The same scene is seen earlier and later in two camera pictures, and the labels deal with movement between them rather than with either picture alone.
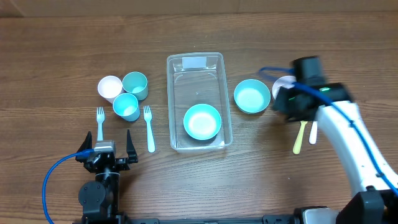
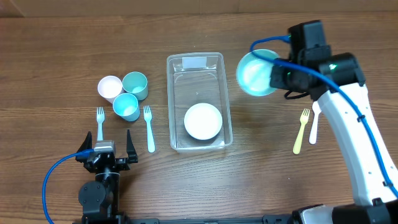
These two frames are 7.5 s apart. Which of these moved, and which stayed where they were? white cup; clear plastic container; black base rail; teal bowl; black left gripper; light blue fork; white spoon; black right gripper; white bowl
Moved: teal bowl; white bowl; black right gripper
Stayed: clear plastic container; white cup; white spoon; light blue fork; black base rail; black left gripper
